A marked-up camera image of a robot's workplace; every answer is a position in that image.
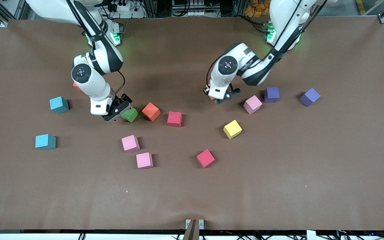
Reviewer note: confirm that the yellow foam cube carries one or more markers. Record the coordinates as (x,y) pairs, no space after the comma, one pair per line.
(206,89)
(232,129)

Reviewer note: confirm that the purple foam cube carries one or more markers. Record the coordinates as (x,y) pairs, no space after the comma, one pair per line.
(310,97)
(271,94)

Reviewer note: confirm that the blue foam cube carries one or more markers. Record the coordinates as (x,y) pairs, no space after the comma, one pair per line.
(45,141)
(59,104)

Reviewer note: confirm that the white power strip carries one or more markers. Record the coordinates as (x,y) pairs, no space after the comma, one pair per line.
(128,7)
(192,13)

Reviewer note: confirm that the pink foam cube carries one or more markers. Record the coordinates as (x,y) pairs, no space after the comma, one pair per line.
(130,143)
(144,160)
(252,104)

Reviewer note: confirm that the small metal bracket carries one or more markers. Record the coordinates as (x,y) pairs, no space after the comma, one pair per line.
(187,222)

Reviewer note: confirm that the brown table cover mat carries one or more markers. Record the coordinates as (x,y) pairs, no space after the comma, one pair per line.
(192,200)

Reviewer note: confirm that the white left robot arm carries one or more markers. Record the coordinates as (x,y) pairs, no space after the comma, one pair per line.
(228,66)

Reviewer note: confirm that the red foam cube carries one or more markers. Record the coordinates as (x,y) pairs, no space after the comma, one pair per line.
(205,158)
(174,119)

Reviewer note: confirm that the pile of orange objects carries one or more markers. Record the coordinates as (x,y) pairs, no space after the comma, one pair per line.
(255,10)

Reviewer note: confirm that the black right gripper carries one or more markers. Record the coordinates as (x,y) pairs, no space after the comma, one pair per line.
(119,106)

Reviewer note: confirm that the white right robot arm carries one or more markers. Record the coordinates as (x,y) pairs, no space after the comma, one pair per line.
(88,78)

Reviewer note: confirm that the green foam cube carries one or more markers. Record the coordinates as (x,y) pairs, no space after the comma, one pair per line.
(132,115)

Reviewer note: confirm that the orange foam cube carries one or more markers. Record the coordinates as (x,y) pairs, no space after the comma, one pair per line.
(76,87)
(151,111)

